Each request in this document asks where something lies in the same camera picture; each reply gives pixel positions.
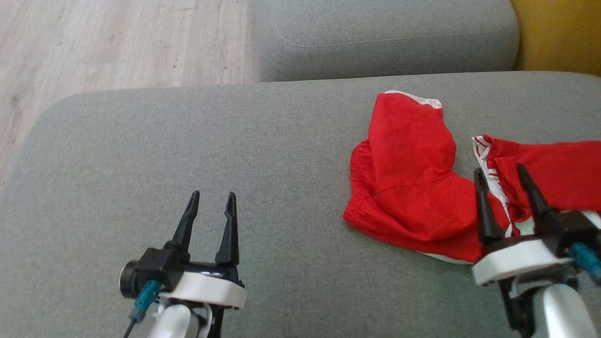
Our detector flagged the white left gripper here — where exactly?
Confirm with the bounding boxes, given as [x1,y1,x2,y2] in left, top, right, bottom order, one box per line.
[160,190,247,310]

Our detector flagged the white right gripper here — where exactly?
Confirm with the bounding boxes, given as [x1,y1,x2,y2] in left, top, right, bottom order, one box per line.
[472,163,576,287]

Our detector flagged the red jersey with number print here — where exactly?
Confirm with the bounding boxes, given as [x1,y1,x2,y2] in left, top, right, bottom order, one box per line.
[472,135,601,236]

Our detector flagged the red shorts with white stripe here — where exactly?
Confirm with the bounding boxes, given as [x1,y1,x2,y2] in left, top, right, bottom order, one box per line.
[343,91,515,265]

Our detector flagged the large grey sofa seat cushion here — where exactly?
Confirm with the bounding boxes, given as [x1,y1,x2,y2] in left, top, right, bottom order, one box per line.
[0,71,601,338]

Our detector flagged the yellow upholstered furniture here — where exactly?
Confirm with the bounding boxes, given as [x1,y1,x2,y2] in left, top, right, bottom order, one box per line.
[511,0,601,77]

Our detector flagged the small grey sofa cushion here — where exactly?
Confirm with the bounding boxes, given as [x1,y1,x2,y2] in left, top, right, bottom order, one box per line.
[256,0,521,83]

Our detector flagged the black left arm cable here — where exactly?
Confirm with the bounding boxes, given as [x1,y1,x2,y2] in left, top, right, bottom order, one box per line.
[123,281,161,338]

